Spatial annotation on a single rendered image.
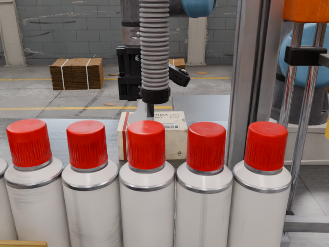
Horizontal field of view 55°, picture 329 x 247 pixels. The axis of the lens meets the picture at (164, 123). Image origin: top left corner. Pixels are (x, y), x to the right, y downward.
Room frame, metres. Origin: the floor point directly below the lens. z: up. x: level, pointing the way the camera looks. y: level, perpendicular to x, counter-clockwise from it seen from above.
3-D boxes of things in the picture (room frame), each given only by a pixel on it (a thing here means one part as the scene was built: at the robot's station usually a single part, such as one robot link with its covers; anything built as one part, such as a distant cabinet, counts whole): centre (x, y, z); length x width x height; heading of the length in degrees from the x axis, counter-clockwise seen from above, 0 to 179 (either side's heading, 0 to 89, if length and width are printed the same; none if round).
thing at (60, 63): (4.32, 1.19, 0.16); 0.65 x 0.54 x 0.32; 96
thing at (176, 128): (0.71, 0.03, 0.87); 0.16 x 0.12 x 0.07; 92
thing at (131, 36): (0.71, 0.05, 1.10); 0.08 x 0.08 x 0.05
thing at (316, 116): (0.72, -0.31, 0.97); 0.15 x 0.15 x 0.10
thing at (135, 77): (0.71, 0.06, 1.02); 0.09 x 0.08 x 0.12; 92
